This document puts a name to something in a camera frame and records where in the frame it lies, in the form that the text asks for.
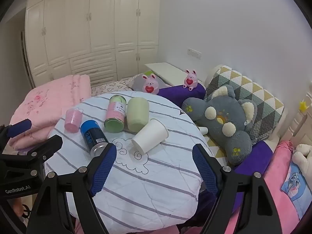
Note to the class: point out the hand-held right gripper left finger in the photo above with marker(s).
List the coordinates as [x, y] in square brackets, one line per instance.
[104, 170]

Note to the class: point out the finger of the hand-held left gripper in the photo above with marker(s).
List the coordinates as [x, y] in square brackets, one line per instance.
[46, 146]
[19, 127]

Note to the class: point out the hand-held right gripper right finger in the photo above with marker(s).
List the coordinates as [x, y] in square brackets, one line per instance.
[205, 170]

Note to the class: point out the white paper cup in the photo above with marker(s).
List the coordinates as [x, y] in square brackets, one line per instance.
[151, 136]

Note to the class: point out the pink plastic cup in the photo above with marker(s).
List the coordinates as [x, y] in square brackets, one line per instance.
[72, 121]

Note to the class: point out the small white cup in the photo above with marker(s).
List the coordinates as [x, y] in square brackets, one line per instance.
[202, 130]

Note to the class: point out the light green cup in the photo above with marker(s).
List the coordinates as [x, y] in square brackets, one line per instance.
[137, 114]

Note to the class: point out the person's left hand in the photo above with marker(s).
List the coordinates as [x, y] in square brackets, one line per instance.
[19, 204]

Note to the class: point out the pink folded blanket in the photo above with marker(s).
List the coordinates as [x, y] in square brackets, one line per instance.
[48, 102]

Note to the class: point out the blue metal can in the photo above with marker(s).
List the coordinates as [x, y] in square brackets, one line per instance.
[91, 132]

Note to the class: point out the grey koala plush toy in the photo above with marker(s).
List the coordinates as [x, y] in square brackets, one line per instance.
[219, 129]

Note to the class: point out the white striped quilt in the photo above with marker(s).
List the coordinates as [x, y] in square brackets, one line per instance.
[151, 178]

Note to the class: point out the purple bed sheet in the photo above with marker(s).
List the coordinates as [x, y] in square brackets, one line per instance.
[256, 156]

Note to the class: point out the green can with pink label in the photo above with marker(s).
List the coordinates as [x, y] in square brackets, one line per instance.
[115, 112]

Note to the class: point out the pink printed blanket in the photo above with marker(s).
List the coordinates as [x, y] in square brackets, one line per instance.
[277, 170]

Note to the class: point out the purple pillow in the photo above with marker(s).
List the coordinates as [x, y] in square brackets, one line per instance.
[175, 93]

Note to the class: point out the heart patterned bed sheet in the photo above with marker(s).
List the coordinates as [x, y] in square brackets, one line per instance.
[109, 86]

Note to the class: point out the triangle patterned quilted pillow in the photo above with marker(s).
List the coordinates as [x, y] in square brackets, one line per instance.
[256, 95]

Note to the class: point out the pink bunny toy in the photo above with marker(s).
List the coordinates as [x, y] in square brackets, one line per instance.
[191, 80]

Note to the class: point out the pink bunny on grey pillow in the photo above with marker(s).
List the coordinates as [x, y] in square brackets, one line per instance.
[142, 81]

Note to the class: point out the white plush toy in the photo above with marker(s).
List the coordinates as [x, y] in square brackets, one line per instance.
[303, 154]

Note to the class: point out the white bed headboard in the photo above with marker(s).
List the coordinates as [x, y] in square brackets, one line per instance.
[298, 124]

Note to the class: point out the white bedside shelf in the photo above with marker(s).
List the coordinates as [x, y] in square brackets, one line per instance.
[165, 70]

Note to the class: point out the yellow star ornament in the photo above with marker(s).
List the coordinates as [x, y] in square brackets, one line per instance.
[303, 105]

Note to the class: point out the cream wardrobe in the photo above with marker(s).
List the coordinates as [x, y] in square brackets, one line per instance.
[97, 29]

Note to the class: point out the white wall socket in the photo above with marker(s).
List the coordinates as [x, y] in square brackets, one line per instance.
[194, 53]

